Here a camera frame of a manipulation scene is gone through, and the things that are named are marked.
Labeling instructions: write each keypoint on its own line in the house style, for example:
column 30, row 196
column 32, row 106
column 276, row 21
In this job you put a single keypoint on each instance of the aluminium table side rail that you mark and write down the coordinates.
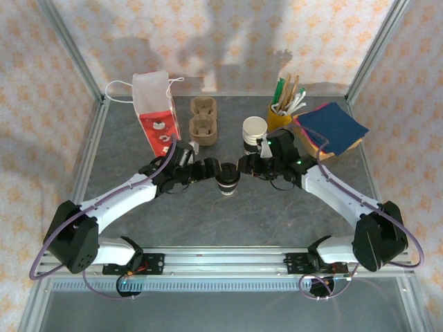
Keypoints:
column 353, row 115
column 93, row 138

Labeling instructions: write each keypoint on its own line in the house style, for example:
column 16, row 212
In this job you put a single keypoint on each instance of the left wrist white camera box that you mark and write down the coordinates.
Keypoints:
column 195, row 148

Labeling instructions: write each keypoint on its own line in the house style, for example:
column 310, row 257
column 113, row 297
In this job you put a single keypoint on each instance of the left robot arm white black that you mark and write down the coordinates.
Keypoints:
column 117, row 197

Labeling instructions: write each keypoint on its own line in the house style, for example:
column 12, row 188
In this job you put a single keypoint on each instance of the brown cardboard cup carrier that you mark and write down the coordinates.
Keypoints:
column 204, row 138

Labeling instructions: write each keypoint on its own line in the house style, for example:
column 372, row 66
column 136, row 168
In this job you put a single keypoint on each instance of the stack of paper cups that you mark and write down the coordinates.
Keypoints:
column 254, row 129

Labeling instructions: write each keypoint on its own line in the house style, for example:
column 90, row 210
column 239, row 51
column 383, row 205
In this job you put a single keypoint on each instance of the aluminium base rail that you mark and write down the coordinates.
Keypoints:
column 225, row 263

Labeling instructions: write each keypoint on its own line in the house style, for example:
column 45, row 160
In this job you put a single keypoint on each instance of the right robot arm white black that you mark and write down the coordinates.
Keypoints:
column 332, row 190

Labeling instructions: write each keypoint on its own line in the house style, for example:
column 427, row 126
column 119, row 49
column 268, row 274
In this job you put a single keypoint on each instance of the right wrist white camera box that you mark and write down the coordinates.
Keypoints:
column 266, row 148

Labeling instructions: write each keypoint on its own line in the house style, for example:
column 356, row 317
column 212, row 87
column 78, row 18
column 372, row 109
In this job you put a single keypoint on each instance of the yellow holder cup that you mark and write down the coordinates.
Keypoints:
column 275, row 121

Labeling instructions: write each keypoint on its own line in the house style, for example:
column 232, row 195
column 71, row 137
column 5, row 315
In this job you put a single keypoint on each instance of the green plastic stirrer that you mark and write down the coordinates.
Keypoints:
column 278, row 91

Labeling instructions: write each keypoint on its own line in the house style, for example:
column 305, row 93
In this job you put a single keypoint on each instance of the white wrapped straw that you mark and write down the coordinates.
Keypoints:
column 297, row 98
column 297, row 106
column 275, row 106

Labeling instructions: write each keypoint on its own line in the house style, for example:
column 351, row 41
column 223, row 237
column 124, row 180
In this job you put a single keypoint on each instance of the red white paper bag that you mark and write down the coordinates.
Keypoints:
column 155, row 114

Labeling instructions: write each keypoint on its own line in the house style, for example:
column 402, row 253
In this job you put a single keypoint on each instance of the magenta napkin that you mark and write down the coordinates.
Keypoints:
column 302, row 128

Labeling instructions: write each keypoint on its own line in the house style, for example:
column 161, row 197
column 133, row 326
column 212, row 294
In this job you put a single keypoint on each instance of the wooden stir stick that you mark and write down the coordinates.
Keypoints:
column 289, row 84
column 296, row 83

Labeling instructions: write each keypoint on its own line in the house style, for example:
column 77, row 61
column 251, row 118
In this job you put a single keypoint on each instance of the stack of coloured napkins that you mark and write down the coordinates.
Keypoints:
column 332, row 128

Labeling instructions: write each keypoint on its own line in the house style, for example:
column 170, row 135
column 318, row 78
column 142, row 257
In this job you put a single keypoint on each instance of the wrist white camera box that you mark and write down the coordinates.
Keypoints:
column 195, row 148
column 266, row 148

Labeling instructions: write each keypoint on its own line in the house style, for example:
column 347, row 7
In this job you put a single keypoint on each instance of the aluminium frame post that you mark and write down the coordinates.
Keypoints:
column 377, row 45
column 69, row 48

